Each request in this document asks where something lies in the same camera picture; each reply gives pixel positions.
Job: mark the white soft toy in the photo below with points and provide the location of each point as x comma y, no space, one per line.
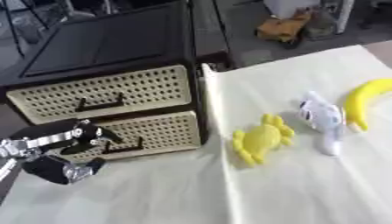
322,118

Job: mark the yellow toy banana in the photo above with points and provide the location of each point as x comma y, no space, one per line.
360,100

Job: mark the yellow crab soft toy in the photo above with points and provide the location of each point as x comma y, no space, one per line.
261,139

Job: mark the pale perforated drawer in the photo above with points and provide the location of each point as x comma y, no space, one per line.
148,87
163,131

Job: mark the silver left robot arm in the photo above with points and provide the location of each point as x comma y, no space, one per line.
6,154

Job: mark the black cabinet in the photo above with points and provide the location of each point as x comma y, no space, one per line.
109,40

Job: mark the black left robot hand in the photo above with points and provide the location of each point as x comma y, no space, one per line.
48,169

